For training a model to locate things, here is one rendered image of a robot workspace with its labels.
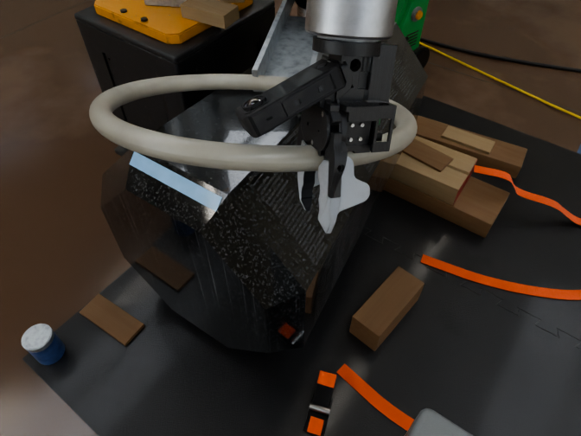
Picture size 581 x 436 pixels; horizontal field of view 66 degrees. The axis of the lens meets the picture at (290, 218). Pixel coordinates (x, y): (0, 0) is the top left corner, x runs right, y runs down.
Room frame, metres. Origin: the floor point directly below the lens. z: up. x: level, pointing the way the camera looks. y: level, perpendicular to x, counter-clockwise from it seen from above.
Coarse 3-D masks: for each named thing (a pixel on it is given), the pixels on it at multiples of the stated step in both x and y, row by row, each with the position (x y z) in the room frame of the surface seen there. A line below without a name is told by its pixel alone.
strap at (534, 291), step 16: (528, 192) 1.43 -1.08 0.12; (560, 208) 1.35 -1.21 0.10; (464, 272) 1.06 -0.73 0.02; (512, 288) 0.98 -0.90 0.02; (528, 288) 0.98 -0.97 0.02; (544, 288) 0.98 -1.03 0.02; (352, 384) 0.59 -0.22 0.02; (368, 400) 0.54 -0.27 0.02; (384, 400) 0.54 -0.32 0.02; (400, 416) 0.49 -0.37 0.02
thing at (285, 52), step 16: (288, 0) 1.16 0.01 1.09; (288, 16) 1.14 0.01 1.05; (272, 32) 0.97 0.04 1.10; (288, 32) 1.06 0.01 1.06; (304, 32) 1.06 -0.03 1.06; (272, 48) 0.95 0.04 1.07; (288, 48) 0.98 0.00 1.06; (304, 48) 0.98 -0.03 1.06; (256, 64) 0.83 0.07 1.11; (272, 64) 0.90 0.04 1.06; (288, 64) 0.90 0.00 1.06; (304, 64) 0.90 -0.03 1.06
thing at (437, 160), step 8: (416, 144) 1.64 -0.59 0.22; (424, 144) 1.64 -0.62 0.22; (408, 152) 1.59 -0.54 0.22; (416, 152) 1.59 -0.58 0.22; (424, 152) 1.59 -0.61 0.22; (432, 152) 1.59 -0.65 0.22; (440, 152) 1.59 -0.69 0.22; (424, 160) 1.53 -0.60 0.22; (432, 160) 1.53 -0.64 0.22; (440, 160) 1.53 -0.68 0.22; (448, 160) 1.53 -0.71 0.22; (432, 168) 1.49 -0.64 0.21; (440, 168) 1.48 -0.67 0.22
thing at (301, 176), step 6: (306, 144) 0.42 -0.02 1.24; (300, 174) 0.41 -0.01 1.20; (306, 174) 0.40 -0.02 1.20; (312, 174) 0.40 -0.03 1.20; (300, 180) 0.41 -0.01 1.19; (306, 180) 0.40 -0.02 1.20; (312, 180) 0.40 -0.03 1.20; (318, 180) 0.41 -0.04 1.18; (300, 186) 0.40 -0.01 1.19; (306, 186) 0.40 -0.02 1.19; (312, 186) 0.40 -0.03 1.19; (300, 192) 0.40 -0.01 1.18; (306, 192) 0.40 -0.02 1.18; (300, 198) 0.39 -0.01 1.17; (306, 198) 0.39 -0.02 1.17; (306, 204) 0.39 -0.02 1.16; (306, 210) 0.39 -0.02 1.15
